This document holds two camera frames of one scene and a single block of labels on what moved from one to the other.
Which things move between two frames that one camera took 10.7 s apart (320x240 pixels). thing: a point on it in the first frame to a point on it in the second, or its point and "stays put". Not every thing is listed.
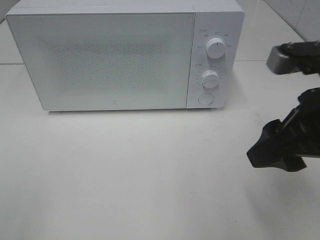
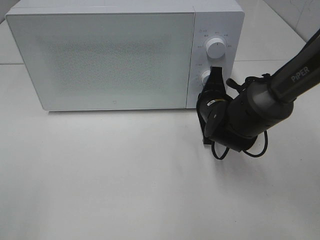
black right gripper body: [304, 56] to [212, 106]
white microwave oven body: [132, 55] stays put
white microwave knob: [215, 48] stays put
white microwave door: [107, 61] stays put
